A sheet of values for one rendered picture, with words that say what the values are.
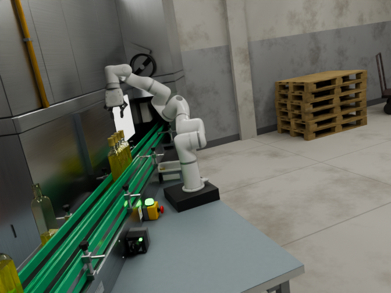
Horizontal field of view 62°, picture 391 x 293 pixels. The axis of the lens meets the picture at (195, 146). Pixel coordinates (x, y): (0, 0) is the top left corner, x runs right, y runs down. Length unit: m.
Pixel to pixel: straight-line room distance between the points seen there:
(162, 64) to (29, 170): 1.67
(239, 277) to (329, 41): 5.87
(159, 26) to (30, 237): 1.89
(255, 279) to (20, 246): 0.98
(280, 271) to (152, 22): 2.16
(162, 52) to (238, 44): 2.86
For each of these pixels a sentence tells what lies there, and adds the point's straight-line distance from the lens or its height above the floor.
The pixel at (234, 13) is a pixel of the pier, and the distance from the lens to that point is 5.56.
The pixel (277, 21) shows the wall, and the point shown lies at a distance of 6.09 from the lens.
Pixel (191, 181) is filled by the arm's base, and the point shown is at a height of 0.87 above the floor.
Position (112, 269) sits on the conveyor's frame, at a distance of 1.32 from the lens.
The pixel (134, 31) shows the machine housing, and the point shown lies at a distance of 2.87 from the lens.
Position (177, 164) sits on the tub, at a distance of 2.26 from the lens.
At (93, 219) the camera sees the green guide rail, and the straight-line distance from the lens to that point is 1.40.
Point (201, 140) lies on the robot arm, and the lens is 1.72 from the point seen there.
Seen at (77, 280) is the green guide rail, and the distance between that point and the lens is 1.13.
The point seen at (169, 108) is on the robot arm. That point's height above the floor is 1.24.
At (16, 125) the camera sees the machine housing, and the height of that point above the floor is 1.36.
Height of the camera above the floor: 1.52
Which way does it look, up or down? 15 degrees down
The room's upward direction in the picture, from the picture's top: 9 degrees counter-clockwise
